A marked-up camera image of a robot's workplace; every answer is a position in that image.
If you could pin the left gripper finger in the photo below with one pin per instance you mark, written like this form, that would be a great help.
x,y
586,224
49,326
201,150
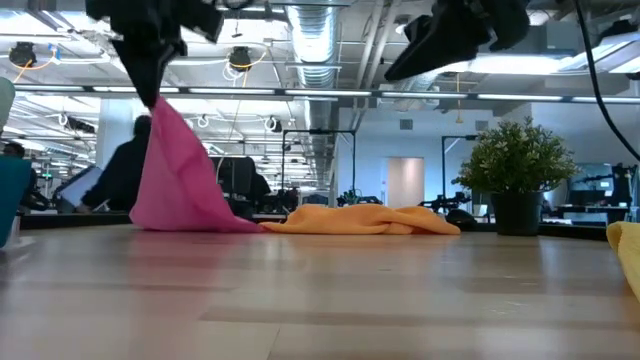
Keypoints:
x,y
147,65

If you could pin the pink microfiber towel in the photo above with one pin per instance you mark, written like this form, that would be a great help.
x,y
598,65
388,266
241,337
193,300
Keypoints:
x,y
175,190

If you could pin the long linear ceiling light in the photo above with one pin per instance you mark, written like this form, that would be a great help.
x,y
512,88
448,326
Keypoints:
x,y
230,91

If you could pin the silver ventilation duct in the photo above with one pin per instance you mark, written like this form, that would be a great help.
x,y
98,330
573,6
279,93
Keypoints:
x,y
314,45

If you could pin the black dome-shaped object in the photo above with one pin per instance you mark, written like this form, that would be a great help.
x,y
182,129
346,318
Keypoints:
x,y
461,220

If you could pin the white building column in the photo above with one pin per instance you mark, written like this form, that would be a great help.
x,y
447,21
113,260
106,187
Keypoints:
x,y
107,130

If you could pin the black background monitor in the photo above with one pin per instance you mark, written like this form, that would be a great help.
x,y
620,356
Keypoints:
x,y
240,175

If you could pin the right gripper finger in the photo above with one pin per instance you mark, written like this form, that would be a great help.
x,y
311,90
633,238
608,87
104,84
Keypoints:
x,y
440,45

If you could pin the black metal stand frame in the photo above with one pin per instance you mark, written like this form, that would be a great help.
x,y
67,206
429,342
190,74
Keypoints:
x,y
443,160
283,160

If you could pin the yellow microfiber towel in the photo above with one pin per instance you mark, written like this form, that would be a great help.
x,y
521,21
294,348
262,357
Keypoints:
x,y
627,250

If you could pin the person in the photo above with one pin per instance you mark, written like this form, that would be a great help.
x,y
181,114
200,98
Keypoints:
x,y
260,187
15,150
120,175

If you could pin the teal plastic bin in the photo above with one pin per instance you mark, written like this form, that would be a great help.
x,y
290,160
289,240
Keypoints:
x,y
12,200

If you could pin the black ceiling-mounted device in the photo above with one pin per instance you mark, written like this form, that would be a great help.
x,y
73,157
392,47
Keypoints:
x,y
22,54
240,57

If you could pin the orange microfiber towel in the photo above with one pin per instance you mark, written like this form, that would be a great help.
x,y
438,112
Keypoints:
x,y
360,220

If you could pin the green potted plant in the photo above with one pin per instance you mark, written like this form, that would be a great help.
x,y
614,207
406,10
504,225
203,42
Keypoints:
x,y
515,160

